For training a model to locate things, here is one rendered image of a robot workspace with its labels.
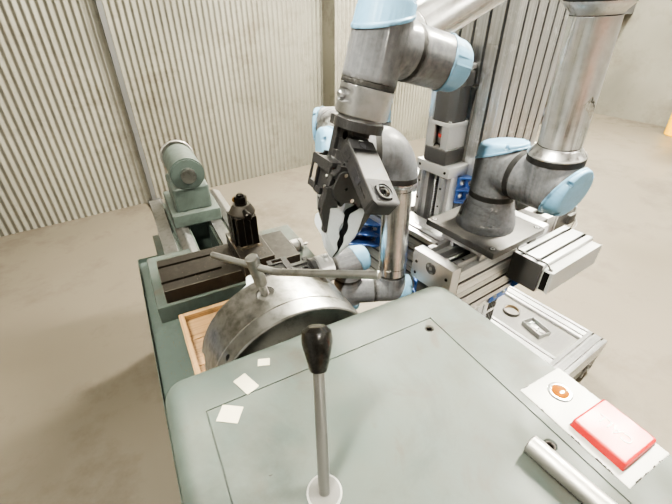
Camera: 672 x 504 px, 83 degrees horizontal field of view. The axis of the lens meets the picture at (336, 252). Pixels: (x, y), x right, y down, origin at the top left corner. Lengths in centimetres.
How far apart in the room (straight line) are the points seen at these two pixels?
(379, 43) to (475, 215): 63
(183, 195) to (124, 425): 113
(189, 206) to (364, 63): 134
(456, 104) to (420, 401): 88
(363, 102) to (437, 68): 12
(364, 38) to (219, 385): 47
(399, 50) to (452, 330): 39
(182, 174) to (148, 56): 244
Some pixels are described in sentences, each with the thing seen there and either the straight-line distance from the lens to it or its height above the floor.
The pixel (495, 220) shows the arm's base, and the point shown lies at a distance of 106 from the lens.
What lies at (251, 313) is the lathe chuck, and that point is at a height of 122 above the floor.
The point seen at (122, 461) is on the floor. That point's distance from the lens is 211.
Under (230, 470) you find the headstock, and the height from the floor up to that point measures 125.
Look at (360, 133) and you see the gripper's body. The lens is 56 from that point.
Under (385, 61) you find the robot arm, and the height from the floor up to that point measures 161.
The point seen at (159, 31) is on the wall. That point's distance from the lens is 405.
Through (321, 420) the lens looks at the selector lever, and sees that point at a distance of 41.
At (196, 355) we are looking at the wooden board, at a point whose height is 88.
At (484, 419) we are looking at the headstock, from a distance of 52.
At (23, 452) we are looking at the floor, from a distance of 236.
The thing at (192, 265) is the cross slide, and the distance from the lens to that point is 130.
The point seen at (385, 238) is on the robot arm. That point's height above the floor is 115.
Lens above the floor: 167
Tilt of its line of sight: 33 degrees down
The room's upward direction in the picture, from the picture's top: straight up
